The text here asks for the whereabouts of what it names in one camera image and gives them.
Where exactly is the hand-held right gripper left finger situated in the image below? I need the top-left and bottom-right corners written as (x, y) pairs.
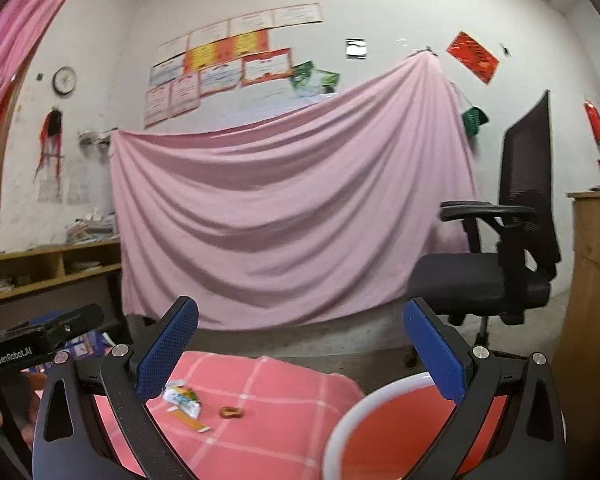
top-left (32, 296), bottom-right (201, 480)

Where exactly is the white wall sheet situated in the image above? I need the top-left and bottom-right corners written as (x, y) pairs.
top-left (37, 180), bottom-right (63, 205)
top-left (66, 160), bottom-right (88, 206)

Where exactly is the red paper wall poster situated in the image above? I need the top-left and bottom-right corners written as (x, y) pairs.
top-left (446, 31), bottom-right (499, 84)

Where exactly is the green hanging basket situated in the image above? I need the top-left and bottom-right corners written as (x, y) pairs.
top-left (461, 106), bottom-right (490, 137)

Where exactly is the orange paper strip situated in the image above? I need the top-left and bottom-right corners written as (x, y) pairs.
top-left (169, 406), bottom-right (210, 432)

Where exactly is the wooden cabinet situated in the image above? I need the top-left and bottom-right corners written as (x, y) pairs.
top-left (550, 190), bottom-right (600, 461)

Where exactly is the pink hanging sheet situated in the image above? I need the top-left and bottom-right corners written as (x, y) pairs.
top-left (107, 52), bottom-right (478, 331)

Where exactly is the group of wall certificates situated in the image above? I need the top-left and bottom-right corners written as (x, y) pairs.
top-left (143, 2), bottom-right (324, 128)

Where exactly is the green photo print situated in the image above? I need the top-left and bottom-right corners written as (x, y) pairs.
top-left (300, 70), bottom-right (341, 98)
top-left (289, 61), bottom-right (315, 92)

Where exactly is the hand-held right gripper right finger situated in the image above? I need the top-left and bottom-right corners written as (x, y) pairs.
top-left (402, 297), bottom-right (567, 480)

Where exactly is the white green packet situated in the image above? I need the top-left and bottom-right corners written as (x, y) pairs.
top-left (162, 381), bottom-right (202, 418)

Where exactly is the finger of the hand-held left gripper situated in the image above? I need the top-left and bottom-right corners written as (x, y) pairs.
top-left (40, 304), bottom-right (105, 348)

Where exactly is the pink checked tablecloth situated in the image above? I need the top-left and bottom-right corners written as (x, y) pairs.
top-left (27, 350), bottom-right (366, 480)

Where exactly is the pink curtain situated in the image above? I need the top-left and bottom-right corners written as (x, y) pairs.
top-left (0, 0), bottom-right (98, 131)

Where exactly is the red bucket with white rim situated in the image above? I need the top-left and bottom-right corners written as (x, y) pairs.
top-left (322, 371), bottom-right (568, 480)

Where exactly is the wooden window frame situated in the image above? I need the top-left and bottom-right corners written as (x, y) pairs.
top-left (0, 67), bottom-right (31, 211)

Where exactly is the red hanging ornament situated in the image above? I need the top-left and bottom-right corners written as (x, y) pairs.
top-left (583, 100), bottom-right (600, 143)

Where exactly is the white wall rack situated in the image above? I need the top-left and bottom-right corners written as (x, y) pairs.
top-left (77, 128), bottom-right (118, 148)

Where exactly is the stack of books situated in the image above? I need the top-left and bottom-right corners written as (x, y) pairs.
top-left (65, 210), bottom-right (118, 246)

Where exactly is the red black tassel ornament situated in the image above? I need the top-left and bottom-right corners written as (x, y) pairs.
top-left (34, 107), bottom-right (65, 183)

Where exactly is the round wall clock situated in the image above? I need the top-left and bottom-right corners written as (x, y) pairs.
top-left (53, 66), bottom-right (77, 96)

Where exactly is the wooden shelf unit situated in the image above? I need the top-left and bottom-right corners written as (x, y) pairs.
top-left (0, 239), bottom-right (123, 331)

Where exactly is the black office chair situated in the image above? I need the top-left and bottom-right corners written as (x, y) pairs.
top-left (407, 90), bottom-right (563, 368)

